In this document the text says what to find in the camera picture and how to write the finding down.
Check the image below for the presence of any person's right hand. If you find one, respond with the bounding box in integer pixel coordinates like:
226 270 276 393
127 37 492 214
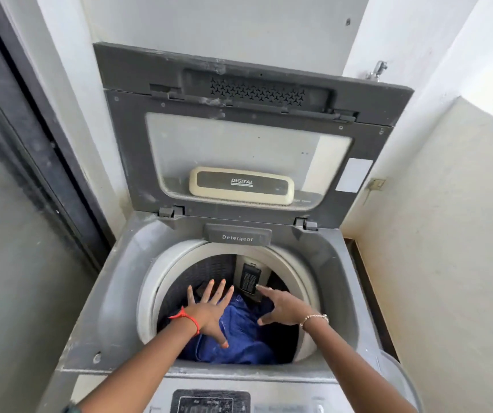
255 285 314 327

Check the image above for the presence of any person's left hand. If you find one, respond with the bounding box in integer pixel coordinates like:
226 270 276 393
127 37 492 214
184 278 235 350

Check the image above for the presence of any person's right forearm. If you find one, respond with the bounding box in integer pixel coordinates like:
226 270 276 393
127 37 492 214
302 318 418 413

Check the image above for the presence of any person's left forearm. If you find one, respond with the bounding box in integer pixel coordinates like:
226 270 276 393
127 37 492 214
76 317 201 413

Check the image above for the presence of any blue garment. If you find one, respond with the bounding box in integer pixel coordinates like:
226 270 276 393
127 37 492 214
179 292 278 366

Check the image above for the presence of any white lint filter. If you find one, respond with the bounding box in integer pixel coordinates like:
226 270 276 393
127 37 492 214
234 256 272 302

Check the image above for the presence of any grey detergent drawer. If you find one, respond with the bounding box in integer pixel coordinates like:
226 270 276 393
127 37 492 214
204 223 273 247

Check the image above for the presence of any black control panel display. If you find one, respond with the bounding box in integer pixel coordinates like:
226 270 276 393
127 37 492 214
171 389 252 413

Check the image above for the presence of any grey top-load washing machine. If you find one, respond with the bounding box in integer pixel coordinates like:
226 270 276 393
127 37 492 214
36 210 424 413

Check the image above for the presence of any grey washing machine lid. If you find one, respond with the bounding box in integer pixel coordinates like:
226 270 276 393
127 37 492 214
93 42 415 231

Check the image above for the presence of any white sticker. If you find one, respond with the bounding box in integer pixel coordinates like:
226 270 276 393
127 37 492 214
335 157 374 194

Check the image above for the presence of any dark framed glass door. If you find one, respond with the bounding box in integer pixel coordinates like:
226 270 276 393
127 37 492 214
0 0 117 413

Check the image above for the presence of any red thread bracelet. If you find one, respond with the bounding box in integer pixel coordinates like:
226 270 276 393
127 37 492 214
169 307 201 336

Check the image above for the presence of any gold bead bracelet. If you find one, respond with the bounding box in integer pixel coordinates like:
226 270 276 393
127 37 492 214
300 313 330 330

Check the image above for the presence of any cream lid handle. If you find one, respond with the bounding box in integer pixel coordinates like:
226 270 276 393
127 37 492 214
188 166 295 206

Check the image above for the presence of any metal wall tap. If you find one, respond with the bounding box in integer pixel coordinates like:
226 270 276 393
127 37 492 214
365 60 388 83

